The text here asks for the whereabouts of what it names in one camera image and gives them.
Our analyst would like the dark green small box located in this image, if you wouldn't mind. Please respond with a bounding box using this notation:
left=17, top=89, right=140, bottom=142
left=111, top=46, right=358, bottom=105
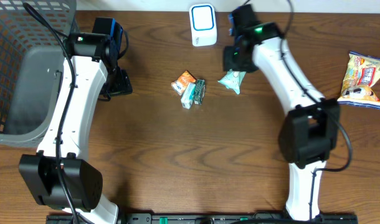
left=193, top=79, right=206, bottom=105

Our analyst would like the grey plastic mesh basket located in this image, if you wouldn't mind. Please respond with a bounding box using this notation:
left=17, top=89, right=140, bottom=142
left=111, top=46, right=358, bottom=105
left=0, top=0, right=65, bottom=147

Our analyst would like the light teal small box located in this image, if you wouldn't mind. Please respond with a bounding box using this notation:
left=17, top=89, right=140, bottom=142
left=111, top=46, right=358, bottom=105
left=181, top=83, right=196, bottom=110

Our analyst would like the white barcode scanner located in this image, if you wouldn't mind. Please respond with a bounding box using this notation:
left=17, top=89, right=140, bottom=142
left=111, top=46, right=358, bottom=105
left=189, top=3, right=217, bottom=47

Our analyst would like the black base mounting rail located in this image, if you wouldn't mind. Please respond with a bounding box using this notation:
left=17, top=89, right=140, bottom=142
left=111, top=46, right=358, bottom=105
left=46, top=212, right=359, bottom=224

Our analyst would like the teal snack packet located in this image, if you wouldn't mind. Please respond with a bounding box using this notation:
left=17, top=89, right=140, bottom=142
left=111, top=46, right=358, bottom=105
left=218, top=70, right=246, bottom=95

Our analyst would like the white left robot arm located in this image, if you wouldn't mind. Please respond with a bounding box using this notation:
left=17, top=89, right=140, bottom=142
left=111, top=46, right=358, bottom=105
left=19, top=31, right=132, bottom=223

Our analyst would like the orange small snack box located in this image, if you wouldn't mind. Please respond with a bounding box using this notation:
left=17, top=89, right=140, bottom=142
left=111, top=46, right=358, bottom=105
left=171, top=70, right=197, bottom=96

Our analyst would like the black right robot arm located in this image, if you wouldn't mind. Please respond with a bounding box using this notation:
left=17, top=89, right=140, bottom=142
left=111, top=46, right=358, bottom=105
left=224, top=21, right=340, bottom=221

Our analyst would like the colourful snack chip bag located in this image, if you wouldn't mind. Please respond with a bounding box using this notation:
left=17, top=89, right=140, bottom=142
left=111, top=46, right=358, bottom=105
left=337, top=51, right=380, bottom=110

